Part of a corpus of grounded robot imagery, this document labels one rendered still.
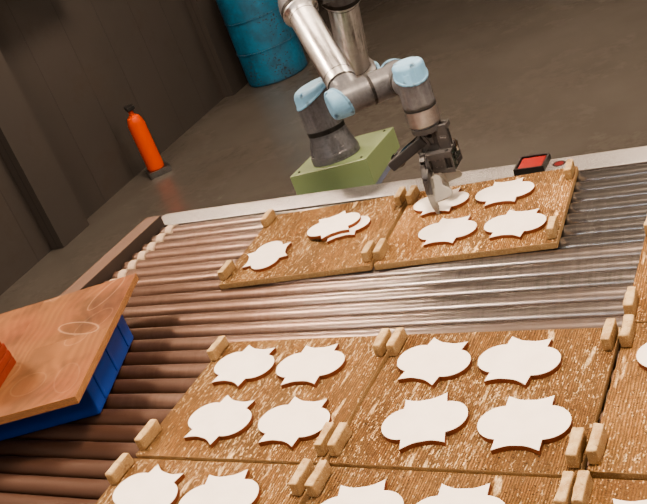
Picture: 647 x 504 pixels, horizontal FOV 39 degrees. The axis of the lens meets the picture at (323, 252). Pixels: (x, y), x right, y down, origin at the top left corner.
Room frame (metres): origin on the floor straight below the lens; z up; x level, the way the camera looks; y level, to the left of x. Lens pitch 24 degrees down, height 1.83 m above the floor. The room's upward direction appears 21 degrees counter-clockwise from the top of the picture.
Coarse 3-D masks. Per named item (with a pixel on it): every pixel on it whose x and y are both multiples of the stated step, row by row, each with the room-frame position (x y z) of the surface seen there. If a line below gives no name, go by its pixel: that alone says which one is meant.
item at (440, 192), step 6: (432, 180) 1.94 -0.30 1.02; (438, 180) 1.93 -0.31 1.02; (432, 186) 1.93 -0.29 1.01; (438, 186) 1.93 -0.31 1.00; (444, 186) 1.92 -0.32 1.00; (438, 192) 1.92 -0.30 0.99; (444, 192) 1.92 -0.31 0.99; (450, 192) 1.91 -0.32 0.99; (432, 198) 1.92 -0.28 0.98; (438, 198) 1.92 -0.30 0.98; (444, 198) 1.91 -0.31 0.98; (432, 204) 1.92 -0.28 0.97; (438, 210) 1.92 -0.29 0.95
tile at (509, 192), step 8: (496, 184) 1.95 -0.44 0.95; (504, 184) 1.93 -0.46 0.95; (512, 184) 1.91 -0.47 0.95; (520, 184) 1.90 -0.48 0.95; (528, 184) 1.88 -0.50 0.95; (480, 192) 1.94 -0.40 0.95; (488, 192) 1.92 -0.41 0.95; (496, 192) 1.91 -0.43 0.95; (504, 192) 1.89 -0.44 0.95; (512, 192) 1.87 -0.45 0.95; (520, 192) 1.86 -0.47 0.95; (528, 192) 1.84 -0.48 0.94; (480, 200) 1.90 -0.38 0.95; (488, 200) 1.88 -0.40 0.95; (496, 200) 1.86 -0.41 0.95; (504, 200) 1.85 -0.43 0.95; (512, 200) 1.83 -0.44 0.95
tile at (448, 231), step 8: (432, 224) 1.87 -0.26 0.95; (440, 224) 1.85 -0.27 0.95; (448, 224) 1.84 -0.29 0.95; (456, 224) 1.82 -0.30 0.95; (464, 224) 1.81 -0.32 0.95; (472, 224) 1.79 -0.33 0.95; (424, 232) 1.85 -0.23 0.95; (432, 232) 1.83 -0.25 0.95; (440, 232) 1.82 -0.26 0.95; (448, 232) 1.80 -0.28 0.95; (456, 232) 1.79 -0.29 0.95; (464, 232) 1.77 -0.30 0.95; (472, 232) 1.76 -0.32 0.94; (424, 240) 1.81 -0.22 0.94; (432, 240) 1.79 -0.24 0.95; (440, 240) 1.78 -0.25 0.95; (448, 240) 1.76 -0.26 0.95; (456, 240) 1.76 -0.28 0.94
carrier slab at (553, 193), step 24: (576, 168) 1.89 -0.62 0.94; (552, 192) 1.82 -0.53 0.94; (408, 216) 1.98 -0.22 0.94; (432, 216) 1.93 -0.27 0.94; (456, 216) 1.88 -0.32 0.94; (480, 216) 1.84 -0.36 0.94; (408, 240) 1.86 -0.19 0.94; (480, 240) 1.73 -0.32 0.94; (504, 240) 1.69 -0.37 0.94; (528, 240) 1.65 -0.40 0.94; (552, 240) 1.61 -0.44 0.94; (384, 264) 1.79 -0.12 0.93; (408, 264) 1.77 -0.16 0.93
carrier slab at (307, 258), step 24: (288, 216) 2.27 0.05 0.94; (312, 216) 2.21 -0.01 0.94; (384, 216) 2.03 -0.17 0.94; (264, 240) 2.18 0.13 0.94; (288, 240) 2.12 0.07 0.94; (312, 240) 2.06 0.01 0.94; (360, 240) 1.95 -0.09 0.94; (240, 264) 2.09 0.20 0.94; (288, 264) 1.98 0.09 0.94; (312, 264) 1.93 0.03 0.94; (336, 264) 1.88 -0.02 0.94; (360, 264) 1.83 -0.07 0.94
